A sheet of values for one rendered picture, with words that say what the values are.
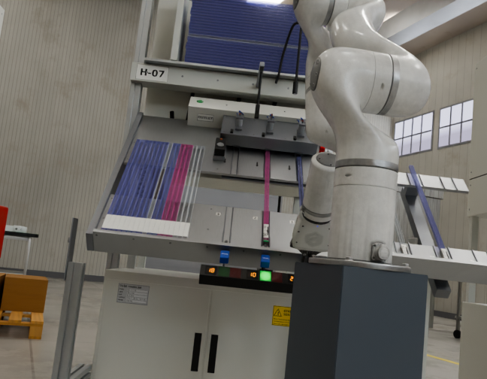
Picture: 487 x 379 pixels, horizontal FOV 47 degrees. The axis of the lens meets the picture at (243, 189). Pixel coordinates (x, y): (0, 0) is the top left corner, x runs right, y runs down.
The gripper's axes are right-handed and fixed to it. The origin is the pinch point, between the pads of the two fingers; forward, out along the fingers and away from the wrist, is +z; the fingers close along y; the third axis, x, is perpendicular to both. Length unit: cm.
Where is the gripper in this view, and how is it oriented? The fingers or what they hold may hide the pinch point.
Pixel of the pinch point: (307, 259)
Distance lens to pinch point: 151.8
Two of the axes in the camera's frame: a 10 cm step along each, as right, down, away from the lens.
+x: 0.4, -5.7, 8.2
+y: 9.9, 1.1, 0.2
